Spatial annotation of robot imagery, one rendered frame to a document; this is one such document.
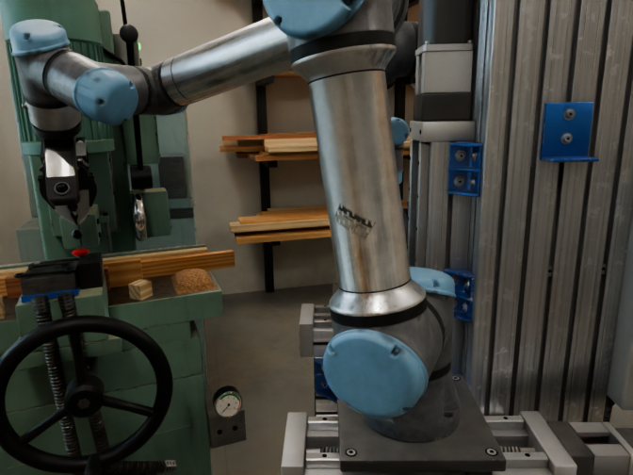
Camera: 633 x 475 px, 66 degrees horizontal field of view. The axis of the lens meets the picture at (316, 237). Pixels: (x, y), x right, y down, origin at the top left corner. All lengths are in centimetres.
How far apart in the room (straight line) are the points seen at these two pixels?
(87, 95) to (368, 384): 53
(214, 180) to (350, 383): 296
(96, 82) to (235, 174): 275
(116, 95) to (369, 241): 42
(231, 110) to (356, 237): 295
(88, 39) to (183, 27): 237
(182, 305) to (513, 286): 66
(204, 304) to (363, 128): 67
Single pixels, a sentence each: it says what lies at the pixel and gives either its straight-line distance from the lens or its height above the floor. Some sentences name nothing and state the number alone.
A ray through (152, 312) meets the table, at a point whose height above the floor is 87.
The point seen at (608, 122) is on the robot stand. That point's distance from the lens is 91.
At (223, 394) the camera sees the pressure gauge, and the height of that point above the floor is 69.
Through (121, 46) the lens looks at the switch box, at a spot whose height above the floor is 145.
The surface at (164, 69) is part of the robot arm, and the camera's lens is 84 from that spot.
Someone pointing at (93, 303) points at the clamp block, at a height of 95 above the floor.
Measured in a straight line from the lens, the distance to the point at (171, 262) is 122.
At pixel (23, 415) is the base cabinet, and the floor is 70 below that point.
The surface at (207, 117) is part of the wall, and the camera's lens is 343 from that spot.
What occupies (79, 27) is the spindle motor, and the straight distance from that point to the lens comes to 112.
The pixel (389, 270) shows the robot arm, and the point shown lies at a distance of 55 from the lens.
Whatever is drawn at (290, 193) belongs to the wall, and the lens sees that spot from 354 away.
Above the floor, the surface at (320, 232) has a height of 54.
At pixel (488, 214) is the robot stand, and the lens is 86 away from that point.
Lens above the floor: 127
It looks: 14 degrees down
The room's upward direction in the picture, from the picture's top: 1 degrees counter-clockwise
